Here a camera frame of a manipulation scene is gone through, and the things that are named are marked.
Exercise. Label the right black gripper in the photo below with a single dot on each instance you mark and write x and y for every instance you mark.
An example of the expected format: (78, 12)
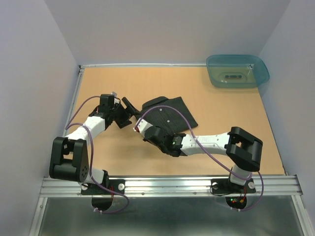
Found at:
(145, 139)

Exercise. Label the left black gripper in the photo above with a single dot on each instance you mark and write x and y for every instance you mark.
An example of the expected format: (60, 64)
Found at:
(130, 109)

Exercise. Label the black striped long sleeve shirt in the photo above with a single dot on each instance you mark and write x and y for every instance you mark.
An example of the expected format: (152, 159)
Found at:
(173, 116)

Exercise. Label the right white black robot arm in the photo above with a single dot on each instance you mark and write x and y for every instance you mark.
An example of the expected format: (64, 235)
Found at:
(243, 148)

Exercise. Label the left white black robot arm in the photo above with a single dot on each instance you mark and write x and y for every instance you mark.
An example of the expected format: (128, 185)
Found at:
(69, 155)

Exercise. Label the teal translucent plastic bin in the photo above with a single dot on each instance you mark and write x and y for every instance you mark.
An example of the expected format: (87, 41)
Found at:
(237, 71)

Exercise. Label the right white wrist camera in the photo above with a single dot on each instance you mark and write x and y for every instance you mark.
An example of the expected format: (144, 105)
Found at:
(141, 127)

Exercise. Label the aluminium left side rail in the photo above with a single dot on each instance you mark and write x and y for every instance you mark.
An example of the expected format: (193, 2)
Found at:
(74, 98)

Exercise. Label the aluminium front mounting rail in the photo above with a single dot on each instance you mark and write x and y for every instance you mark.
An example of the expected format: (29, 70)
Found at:
(182, 186)

